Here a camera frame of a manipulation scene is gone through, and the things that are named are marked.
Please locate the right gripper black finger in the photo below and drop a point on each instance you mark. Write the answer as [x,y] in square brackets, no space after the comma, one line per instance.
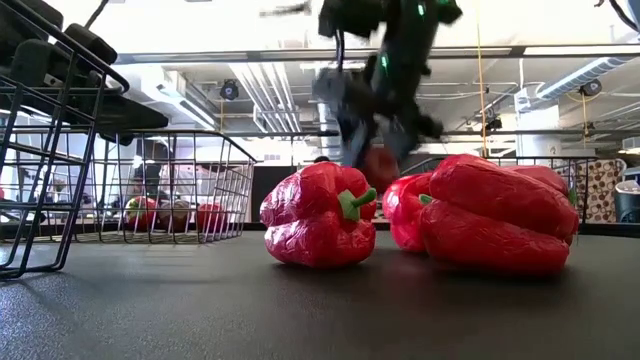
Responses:
[405,140]
[357,145]

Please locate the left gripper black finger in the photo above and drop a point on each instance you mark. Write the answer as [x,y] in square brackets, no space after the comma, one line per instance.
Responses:
[130,116]
[117,137]

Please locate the dark red apple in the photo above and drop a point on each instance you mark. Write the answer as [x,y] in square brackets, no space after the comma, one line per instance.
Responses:
[380,172]

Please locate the dark brown round fruit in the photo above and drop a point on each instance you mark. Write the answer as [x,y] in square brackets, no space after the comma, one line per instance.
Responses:
[175,216]

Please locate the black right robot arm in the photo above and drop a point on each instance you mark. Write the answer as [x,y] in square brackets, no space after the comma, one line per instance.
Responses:
[405,40]

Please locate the circle patterned panel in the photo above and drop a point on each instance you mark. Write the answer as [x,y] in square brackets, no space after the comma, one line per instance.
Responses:
[597,192]

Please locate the grey trash bin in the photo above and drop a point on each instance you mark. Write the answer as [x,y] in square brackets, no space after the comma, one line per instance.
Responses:
[627,200]

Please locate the silver ceiling duct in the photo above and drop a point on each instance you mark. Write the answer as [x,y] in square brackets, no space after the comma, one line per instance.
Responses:
[330,130]

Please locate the white perforated ceiling duct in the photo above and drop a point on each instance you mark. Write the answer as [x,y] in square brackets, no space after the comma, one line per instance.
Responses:
[582,77]

